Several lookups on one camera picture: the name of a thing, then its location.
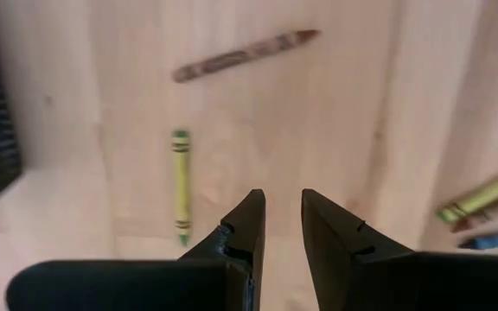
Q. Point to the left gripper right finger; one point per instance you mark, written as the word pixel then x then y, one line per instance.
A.
pixel 383 281

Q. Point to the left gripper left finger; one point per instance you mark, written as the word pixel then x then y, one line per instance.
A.
pixel 145 285

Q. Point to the green crayon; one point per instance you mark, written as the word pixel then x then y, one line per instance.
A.
pixel 482 196
pixel 181 185

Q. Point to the blue crayon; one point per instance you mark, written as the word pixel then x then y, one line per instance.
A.
pixel 495 241

